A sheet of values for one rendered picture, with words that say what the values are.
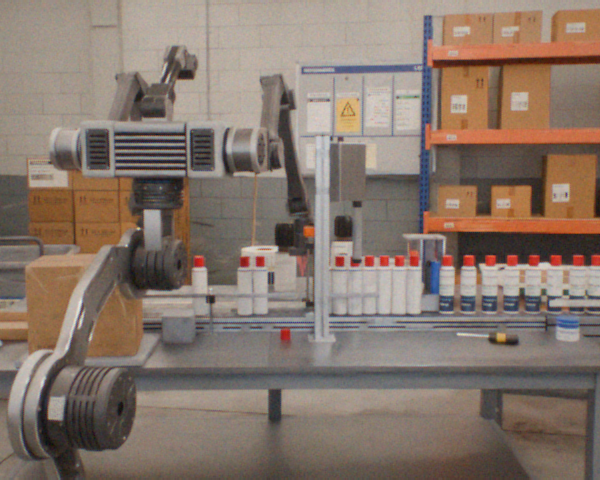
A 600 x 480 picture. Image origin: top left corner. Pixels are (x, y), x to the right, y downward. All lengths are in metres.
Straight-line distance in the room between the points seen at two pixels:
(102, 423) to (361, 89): 5.54
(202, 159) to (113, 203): 4.05
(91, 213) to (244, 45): 2.27
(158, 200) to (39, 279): 0.44
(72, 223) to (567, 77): 4.34
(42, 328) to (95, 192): 3.83
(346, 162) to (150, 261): 0.74
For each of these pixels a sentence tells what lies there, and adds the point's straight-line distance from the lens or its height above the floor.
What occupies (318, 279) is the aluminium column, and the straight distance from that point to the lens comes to 2.44.
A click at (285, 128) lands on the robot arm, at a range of 2.55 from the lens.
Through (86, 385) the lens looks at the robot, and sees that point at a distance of 1.71.
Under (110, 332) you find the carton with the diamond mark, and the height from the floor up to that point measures 0.92.
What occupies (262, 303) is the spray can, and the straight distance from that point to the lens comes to 2.60.
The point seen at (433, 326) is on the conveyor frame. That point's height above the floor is 0.85.
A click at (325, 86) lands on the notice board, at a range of 6.95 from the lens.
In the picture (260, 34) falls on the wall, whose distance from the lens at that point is 7.24.
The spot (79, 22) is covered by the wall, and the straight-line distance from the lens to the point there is 7.87.
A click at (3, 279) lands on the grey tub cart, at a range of 4.76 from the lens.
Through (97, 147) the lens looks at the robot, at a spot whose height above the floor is 1.46.
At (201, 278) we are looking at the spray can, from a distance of 2.59.
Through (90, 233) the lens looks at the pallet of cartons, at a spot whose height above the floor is 0.80.
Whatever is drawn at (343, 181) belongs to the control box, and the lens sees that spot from 2.41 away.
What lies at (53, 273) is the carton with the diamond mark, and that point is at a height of 1.10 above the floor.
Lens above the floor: 1.45
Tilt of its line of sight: 7 degrees down
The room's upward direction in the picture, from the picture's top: straight up
